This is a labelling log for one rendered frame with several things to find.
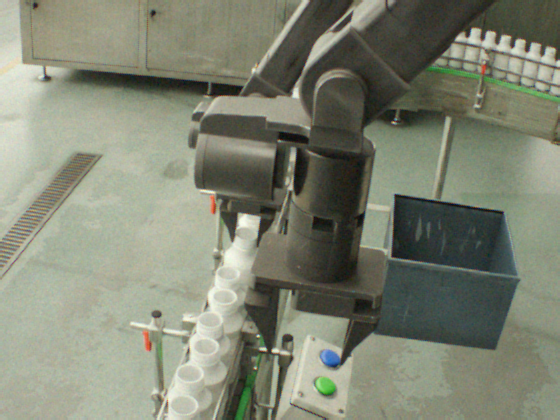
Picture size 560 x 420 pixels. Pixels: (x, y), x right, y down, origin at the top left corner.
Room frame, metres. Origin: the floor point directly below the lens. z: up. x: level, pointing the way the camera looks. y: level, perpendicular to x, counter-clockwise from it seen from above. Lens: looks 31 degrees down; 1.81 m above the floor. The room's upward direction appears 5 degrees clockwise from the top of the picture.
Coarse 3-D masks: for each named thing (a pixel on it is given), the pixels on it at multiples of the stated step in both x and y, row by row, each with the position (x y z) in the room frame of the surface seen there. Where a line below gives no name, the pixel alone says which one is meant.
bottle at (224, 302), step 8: (216, 296) 0.84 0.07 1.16; (224, 296) 0.85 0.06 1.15; (232, 296) 0.84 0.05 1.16; (216, 304) 0.82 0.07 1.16; (224, 304) 0.82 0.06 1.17; (232, 304) 0.82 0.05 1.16; (216, 312) 0.82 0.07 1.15; (224, 312) 0.82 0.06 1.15; (232, 312) 0.82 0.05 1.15; (224, 320) 0.82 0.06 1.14; (232, 320) 0.82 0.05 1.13; (240, 320) 0.83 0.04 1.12; (224, 328) 0.81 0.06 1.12; (232, 328) 0.81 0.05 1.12; (240, 328) 0.82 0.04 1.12; (232, 336) 0.81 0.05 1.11; (232, 344) 0.81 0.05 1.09; (232, 352) 0.81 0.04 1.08; (240, 352) 0.83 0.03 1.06; (232, 376) 0.81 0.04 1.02
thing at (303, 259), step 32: (288, 224) 0.47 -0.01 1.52; (320, 224) 0.45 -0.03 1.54; (352, 224) 0.45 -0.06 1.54; (256, 256) 0.47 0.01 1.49; (288, 256) 0.46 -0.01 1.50; (320, 256) 0.44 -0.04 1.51; (352, 256) 0.45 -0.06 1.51; (384, 256) 0.48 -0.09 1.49; (288, 288) 0.44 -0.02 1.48; (320, 288) 0.44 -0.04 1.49; (352, 288) 0.44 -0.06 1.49
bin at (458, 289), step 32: (416, 224) 1.59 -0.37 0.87; (448, 224) 1.58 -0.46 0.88; (480, 224) 1.57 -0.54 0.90; (416, 256) 1.59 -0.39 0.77; (448, 256) 1.58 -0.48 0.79; (480, 256) 1.57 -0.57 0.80; (512, 256) 1.36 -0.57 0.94; (384, 288) 1.30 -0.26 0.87; (416, 288) 1.29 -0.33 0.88; (448, 288) 1.28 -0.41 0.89; (480, 288) 1.27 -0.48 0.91; (512, 288) 1.26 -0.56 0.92; (384, 320) 1.30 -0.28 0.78; (416, 320) 1.29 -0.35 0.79; (448, 320) 1.28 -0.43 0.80; (480, 320) 1.27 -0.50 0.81
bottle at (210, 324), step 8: (208, 312) 0.79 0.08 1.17; (200, 320) 0.78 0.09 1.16; (208, 320) 0.79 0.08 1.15; (216, 320) 0.79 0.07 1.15; (200, 328) 0.76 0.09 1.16; (208, 328) 0.76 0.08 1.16; (216, 328) 0.76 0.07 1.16; (192, 336) 0.79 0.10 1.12; (200, 336) 0.76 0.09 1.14; (208, 336) 0.76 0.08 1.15; (216, 336) 0.76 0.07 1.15; (224, 336) 0.79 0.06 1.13; (224, 344) 0.77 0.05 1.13; (224, 352) 0.76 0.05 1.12; (224, 360) 0.76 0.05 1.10
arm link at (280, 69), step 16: (304, 0) 0.93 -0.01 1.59; (320, 0) 0.91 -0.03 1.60; (336, 0) 0.91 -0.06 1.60; (352, 0) 0.91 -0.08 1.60; (304, 16) 0.91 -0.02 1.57; (320, 16) 0.91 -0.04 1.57; (336, 16) 0.91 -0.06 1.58; (288, 32) 0.92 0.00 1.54; (304, 32) 0.91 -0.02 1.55; (320, 32) 0.91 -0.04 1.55; (272, 48) 0.92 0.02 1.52; (288, 48) 0.92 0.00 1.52; (304, 48) 0.91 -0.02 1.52; (272, 64) 0.91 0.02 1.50; (288, 64) 0.91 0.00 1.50; (304, 64) 0.91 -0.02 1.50; (256, 80) 0.91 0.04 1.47; (272, 80) 0.91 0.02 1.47; (288, 80) 0.91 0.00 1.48; (240, 96) 0.92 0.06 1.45; (272, 96) 0.91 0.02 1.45; (288, 96) 0.91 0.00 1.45
